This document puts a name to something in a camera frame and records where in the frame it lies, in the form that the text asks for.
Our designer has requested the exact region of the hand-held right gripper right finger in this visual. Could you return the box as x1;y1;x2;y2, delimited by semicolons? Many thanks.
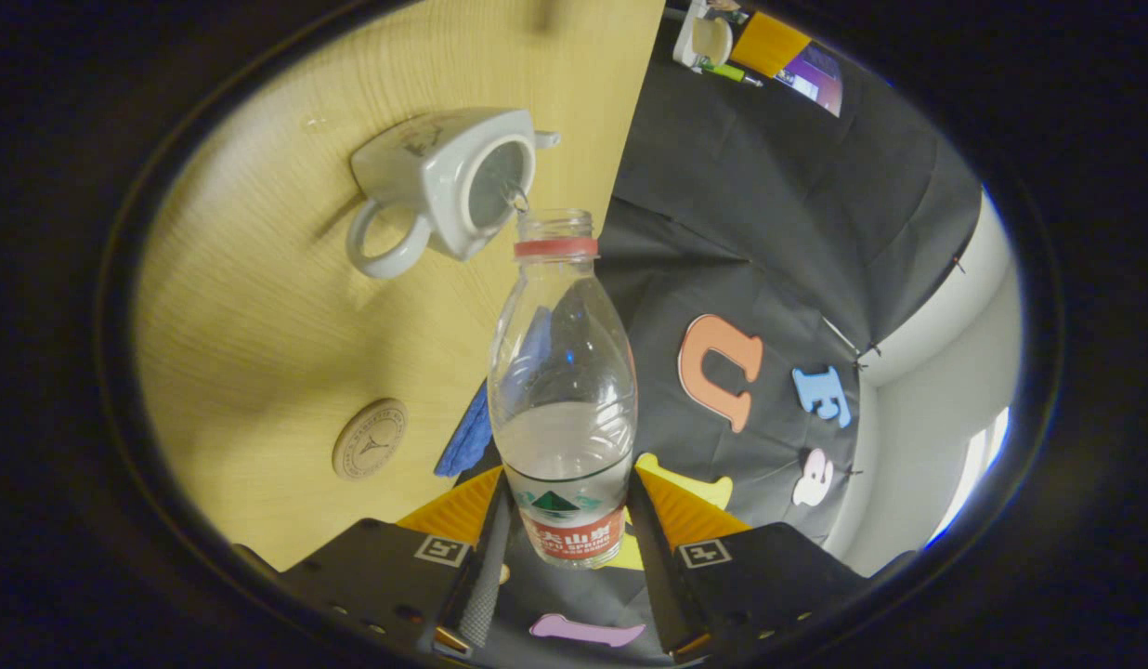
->
625;467;870;662

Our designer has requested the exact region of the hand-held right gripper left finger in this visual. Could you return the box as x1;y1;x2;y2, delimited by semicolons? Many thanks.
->
235;465;515;656

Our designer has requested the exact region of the round beige coaster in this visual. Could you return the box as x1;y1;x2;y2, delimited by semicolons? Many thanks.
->
332;398;410;481

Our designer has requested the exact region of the clear plastic water bottle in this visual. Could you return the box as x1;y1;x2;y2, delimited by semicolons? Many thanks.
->
488;209;638;570

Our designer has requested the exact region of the white teacup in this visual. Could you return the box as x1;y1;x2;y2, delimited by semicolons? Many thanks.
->
346;107;561;280

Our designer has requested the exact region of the green bottle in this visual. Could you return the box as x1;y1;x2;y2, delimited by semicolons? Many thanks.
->
702;60;763;87

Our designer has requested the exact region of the computer monitor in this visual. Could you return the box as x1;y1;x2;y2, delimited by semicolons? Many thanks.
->
778;42;844;117

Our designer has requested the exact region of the white side table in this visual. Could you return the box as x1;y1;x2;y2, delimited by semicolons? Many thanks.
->
672;0;735;71

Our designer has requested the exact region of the folded blue towel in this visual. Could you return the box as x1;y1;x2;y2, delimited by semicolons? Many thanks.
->
434;379;494;479

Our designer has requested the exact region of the ceiling light panel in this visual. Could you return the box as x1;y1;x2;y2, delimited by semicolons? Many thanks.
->
927;407;1010;547

